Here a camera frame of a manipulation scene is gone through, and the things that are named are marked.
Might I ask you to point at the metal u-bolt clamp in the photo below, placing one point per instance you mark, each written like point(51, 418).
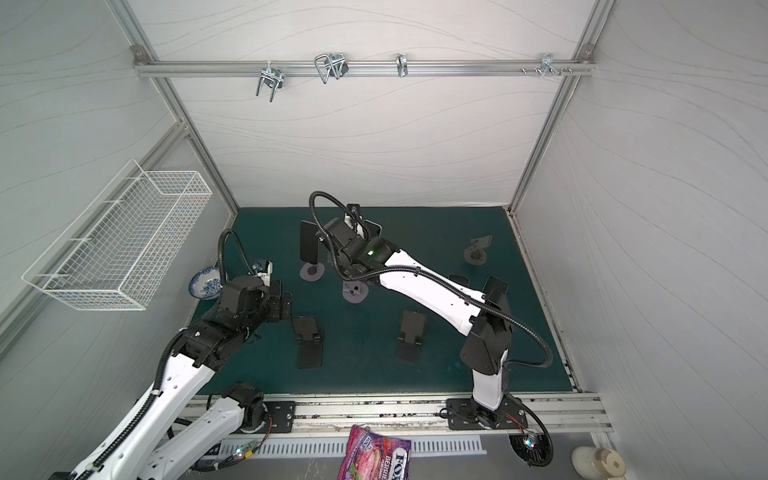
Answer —
point(271, 80)
point(331, 65)

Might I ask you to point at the pink snack bag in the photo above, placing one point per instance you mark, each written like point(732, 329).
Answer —
point(372, 456)

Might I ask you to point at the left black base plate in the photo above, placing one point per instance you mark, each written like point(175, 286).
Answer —
point(279, 417)

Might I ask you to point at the front right folding stand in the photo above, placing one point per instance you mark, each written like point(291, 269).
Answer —
point(410, 337)

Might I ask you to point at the centre metal U-bolt clamp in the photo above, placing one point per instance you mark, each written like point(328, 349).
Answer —
point(331, 65)

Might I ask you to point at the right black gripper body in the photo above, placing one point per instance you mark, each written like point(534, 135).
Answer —
point(332, 234)

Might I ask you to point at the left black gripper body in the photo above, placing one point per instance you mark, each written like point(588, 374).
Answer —
point(278, 298)

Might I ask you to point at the left metal U-bolt clamp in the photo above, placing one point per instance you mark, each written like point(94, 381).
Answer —
point(271, 80)

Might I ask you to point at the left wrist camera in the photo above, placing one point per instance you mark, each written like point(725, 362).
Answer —
point(263, 270)

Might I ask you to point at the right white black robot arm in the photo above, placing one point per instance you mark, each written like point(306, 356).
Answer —
point(494, 339)

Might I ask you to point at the front left folding stand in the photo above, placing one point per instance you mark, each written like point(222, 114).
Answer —
point(310, 341)

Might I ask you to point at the white wire basket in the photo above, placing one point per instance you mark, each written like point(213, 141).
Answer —
point(114, 255)

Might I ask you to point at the white vent grille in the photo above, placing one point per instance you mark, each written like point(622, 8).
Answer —
point(422, 446)

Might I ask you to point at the aluminium cross bar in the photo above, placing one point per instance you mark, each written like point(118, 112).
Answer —
point(357, 68)

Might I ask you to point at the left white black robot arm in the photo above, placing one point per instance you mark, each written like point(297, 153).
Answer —
point(140, 447)

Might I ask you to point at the right metal bolt bracket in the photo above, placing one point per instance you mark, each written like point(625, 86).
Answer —
point(547, 67)

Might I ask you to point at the round stand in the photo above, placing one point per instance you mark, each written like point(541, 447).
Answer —
point(475, 253)
point(355, 292)
point(312, 272)

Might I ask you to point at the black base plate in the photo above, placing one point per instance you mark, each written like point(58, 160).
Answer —
point(279, 417)
point(466, 414)

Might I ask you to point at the blue white ceramic bowl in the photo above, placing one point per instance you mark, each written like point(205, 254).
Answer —
point(206, 284)

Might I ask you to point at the small metal bracket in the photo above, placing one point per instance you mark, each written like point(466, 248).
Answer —
point(401, 65)

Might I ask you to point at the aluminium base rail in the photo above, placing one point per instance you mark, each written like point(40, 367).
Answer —
point(411, 414)

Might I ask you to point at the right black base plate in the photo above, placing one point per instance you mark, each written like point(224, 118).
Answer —
point(466, 414)

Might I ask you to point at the folding stand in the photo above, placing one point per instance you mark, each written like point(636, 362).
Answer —
point(310, 341)
point(410, 337)

